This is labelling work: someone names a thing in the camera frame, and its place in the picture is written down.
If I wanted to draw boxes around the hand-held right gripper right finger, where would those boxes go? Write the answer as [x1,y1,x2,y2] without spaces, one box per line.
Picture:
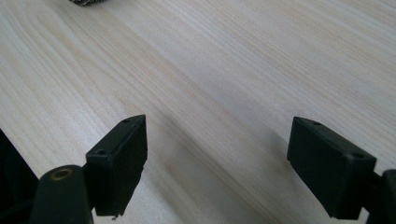
[286,116,377,221]

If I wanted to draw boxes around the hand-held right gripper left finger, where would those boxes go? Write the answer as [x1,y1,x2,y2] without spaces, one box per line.
[84,114,149,217]

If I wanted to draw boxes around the dark patterned cloth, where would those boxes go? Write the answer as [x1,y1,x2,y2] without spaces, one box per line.
[68,0,106,7]

